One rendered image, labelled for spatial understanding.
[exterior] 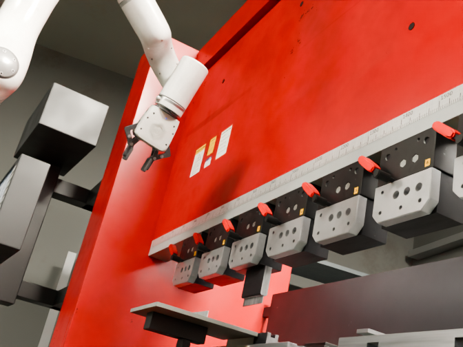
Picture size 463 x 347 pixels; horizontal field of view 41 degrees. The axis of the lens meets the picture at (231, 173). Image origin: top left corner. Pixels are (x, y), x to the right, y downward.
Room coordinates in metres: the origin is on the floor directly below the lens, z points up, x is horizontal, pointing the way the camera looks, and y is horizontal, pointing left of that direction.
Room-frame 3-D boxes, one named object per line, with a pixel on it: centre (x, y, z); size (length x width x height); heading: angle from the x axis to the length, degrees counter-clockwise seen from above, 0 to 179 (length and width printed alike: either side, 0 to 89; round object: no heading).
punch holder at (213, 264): (1.77, -0.04, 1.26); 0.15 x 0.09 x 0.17; 23
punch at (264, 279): (1.57, -0.13, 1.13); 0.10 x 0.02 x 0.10; 23
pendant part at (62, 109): (2.54, 0.79, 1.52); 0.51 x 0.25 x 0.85; 25
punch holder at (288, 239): (1.40, -0.19, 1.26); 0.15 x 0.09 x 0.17; 23
